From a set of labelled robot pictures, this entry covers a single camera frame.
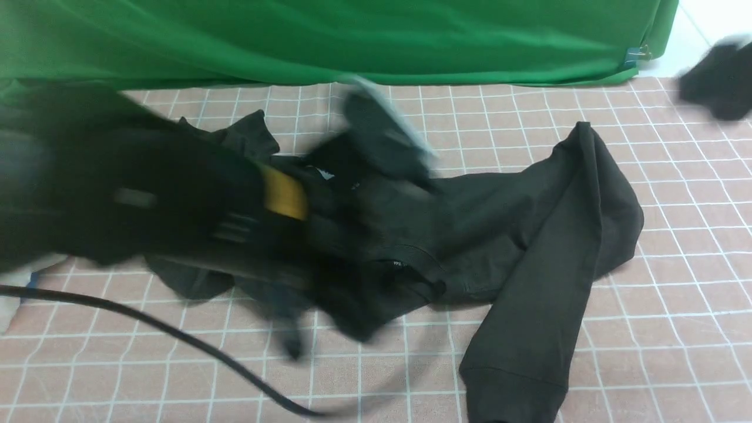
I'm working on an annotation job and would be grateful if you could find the blue binder clip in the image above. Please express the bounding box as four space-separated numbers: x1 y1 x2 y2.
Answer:
623 45 653 69

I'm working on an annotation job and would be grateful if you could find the green backdrop cloth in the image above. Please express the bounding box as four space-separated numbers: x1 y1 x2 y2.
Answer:
2 1 679 89

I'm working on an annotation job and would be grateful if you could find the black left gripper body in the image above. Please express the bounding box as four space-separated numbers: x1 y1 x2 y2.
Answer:
253 170 435 359

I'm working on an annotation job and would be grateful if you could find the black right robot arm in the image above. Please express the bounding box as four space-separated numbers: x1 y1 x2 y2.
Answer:
677 37 751 122

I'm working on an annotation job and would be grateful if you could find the white garment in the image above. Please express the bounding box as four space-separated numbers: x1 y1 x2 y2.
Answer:
0 253 68 333

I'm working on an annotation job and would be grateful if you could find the pink grid tablecloth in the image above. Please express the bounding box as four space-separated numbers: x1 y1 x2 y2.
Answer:
2 77 751 422

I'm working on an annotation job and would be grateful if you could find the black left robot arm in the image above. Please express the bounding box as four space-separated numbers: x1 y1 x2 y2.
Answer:
2 78 441 358

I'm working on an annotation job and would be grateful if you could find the dark gray long-sleeve shirt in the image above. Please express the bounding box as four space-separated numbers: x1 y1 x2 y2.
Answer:
146 122 644 422

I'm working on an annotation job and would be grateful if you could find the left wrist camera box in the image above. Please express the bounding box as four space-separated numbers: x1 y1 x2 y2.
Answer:
305 75 438 183

